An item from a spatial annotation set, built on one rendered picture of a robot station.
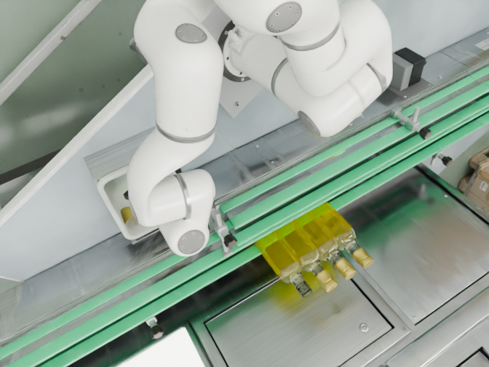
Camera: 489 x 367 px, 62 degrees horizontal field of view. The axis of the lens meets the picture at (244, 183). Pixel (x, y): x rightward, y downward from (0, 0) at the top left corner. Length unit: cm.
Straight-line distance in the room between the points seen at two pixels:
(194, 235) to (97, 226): 44
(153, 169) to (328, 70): 28
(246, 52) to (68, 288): 69
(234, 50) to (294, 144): 34
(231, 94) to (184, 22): 46
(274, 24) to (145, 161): 26
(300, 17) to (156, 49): 17
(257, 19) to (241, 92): 52
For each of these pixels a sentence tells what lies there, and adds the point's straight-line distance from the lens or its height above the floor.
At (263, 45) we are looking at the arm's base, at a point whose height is 87.
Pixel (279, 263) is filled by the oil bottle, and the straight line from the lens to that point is 103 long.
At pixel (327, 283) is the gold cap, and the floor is 115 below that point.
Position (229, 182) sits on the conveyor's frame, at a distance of 103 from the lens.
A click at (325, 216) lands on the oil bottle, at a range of 111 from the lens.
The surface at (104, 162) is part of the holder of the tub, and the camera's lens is 91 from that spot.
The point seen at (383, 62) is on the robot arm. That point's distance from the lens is 72.
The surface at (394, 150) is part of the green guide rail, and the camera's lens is 125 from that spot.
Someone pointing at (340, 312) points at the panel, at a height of 118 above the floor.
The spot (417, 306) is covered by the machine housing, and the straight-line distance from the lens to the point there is 124.
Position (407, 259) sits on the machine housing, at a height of 115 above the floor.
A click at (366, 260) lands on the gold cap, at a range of 107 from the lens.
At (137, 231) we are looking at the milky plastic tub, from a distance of 104.
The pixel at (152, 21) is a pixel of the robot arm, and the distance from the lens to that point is 54.
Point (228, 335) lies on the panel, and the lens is 113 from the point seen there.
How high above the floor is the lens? 149
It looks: 37 degrees down
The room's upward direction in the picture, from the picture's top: 141 degrees clockwise
